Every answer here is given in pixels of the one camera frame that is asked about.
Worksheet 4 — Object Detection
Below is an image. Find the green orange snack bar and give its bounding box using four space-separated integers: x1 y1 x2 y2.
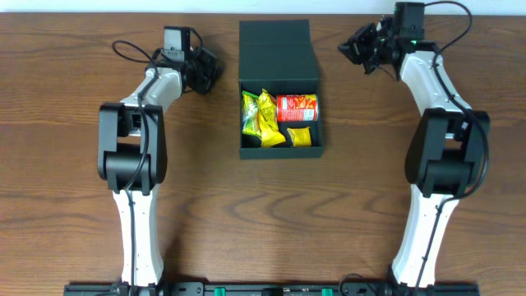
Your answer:
242 90 261 137

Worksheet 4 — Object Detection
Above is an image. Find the black box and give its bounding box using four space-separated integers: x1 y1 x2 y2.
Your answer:
238 20 325 160

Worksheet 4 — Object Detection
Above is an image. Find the red snack can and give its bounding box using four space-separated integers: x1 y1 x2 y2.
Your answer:
276 94 319 122

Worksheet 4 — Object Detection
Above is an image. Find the yellow peanut snack packet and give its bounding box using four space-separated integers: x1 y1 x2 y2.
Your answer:
257 89 286 148

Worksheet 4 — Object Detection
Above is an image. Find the small yellow snack packet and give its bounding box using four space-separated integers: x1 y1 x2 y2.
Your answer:
287 127 312 147

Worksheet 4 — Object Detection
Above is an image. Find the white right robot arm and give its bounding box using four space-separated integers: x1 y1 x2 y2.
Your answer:
338 19 490 292

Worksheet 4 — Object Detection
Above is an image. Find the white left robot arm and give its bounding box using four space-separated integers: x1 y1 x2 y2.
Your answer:
97 46 221 292

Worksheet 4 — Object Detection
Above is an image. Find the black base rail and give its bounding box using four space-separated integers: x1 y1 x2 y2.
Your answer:
63 282 480 296

